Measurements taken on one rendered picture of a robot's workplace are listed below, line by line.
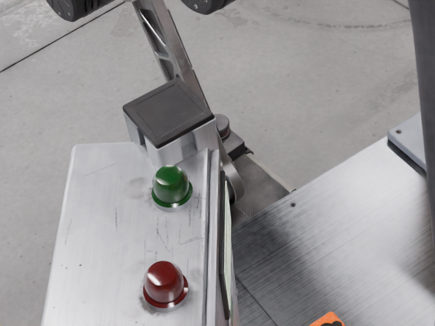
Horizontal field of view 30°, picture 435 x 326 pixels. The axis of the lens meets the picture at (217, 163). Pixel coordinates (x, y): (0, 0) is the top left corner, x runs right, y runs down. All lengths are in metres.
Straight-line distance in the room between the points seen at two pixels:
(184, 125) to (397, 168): 0.88
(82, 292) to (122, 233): 0.05
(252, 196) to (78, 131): 0.78
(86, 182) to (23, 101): 2.27
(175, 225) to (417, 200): 0.87
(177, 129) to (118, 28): 2.47
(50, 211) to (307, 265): 1.33
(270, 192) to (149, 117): 1.56
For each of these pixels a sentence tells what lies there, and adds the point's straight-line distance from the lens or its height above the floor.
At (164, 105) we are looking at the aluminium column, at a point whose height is 1.50.
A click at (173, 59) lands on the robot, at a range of 1.81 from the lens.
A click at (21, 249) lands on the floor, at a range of 2.39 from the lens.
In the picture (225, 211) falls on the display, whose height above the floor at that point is 1.45.
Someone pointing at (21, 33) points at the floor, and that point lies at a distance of 3.06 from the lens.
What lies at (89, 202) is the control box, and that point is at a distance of 0.52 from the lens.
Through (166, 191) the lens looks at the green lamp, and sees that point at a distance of 0.49.
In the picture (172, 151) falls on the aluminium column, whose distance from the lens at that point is 0.52.
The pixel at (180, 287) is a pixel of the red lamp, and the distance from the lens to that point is 0.46.
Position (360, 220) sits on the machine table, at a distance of 1.29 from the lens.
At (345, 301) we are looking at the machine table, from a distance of 1.21.
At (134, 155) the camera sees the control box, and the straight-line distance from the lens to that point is 0.54.
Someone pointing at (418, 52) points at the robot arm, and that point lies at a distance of 0.58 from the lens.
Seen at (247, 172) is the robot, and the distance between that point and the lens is 2.12.
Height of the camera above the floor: 1.87
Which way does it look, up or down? 49 degrees down
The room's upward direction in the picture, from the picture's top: 7 degrees counter-clockwise
